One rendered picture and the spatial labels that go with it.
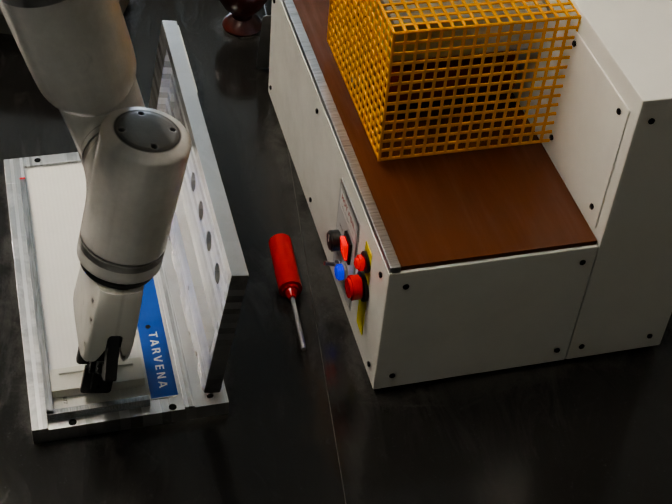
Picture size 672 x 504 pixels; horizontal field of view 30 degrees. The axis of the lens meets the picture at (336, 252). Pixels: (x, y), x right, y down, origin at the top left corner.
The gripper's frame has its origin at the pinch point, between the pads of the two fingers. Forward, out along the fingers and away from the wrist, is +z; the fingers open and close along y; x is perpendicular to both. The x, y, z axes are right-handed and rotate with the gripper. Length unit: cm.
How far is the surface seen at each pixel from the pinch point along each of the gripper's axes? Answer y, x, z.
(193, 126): -17.8, 9.9, -18.8
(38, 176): -34.7, -2.8, 3.4
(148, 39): -65, 15, 2
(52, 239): -22.9, -2.1, 3.3
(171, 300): -10.5, 10.0, 0.8
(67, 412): 4.4, -3.0, 2.6
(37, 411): 3.1, -5.8, 3.9
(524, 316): 5.8, 43.8, -14.1
